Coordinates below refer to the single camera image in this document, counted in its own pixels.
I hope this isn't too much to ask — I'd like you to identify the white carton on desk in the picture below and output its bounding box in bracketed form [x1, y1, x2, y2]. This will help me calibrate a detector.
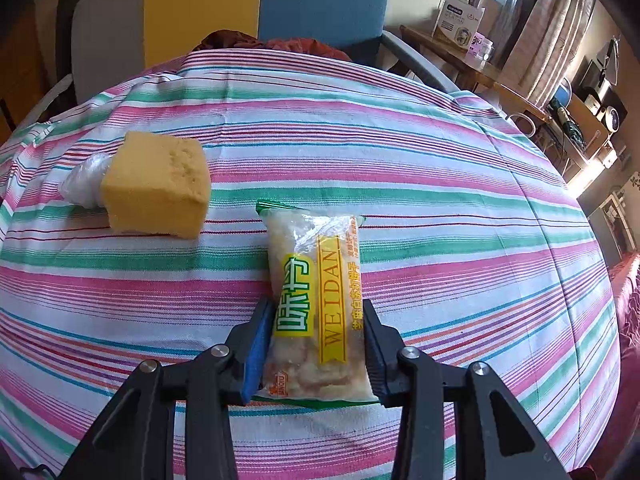
[433, 0, 485, 52]

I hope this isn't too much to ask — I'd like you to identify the dark red cloth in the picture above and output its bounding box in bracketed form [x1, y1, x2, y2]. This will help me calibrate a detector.
[194, 29, 352, 62]

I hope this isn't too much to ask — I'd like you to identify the weidan bread packet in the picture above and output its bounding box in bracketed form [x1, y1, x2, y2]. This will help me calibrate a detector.
[256, 200, 375, 404]

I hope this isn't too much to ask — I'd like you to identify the patterned curtain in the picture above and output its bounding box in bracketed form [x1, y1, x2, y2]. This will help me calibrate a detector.
[489, 0, 596, 106]

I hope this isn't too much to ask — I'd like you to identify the black rolled mat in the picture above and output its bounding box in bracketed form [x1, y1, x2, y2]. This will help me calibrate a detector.
[53, 0, 92, 106]

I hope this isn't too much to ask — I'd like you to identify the white plastic roll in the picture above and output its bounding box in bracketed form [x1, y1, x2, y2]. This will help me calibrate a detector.
[58, 154, 112, 209]

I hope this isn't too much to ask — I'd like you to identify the yellow sponge block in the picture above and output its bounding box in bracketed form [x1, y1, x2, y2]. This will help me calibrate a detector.
[100, 131, 210, 240]

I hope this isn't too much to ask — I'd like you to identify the cluttered wooden shelf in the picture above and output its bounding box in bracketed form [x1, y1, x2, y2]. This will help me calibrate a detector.
[546, 39, 639, 211]

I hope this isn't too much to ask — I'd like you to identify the wooden desk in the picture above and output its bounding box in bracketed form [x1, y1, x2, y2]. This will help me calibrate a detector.
[399, 25, 551, 124]

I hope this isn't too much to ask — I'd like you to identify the grey yellow blue chair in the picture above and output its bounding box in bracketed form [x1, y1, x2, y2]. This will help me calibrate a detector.
[70, 0, 457, 102]

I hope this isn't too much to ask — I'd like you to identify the striped bed sheet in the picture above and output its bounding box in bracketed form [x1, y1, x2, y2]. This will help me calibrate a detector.
[1, 50, 620, 470]

